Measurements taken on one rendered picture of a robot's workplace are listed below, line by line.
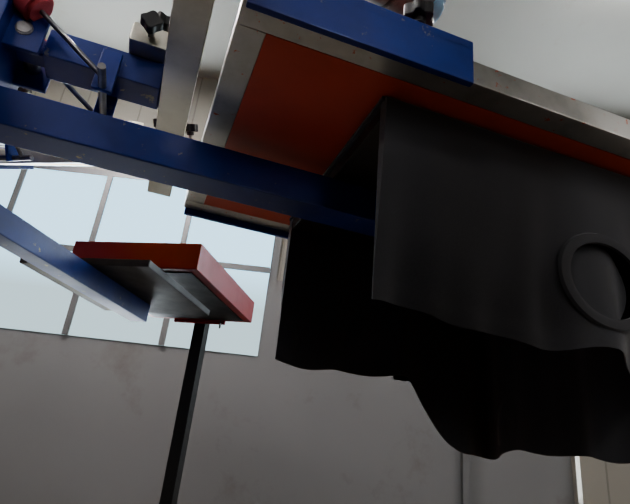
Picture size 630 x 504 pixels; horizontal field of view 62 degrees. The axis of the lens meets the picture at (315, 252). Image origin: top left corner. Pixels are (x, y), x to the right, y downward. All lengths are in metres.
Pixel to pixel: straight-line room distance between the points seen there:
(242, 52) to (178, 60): 0.13
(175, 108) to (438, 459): 2.81
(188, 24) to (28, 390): 3.07
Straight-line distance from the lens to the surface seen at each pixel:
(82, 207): 3.93
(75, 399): 3.53
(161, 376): 3.40
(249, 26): 0.70
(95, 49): 0.94
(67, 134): 0.85
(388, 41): 0.70
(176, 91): 0.90
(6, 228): 1.34
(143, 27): 0.93
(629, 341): 0.88
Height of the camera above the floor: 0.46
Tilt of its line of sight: 23 degrees up
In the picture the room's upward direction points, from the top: 6 degrees clockwise
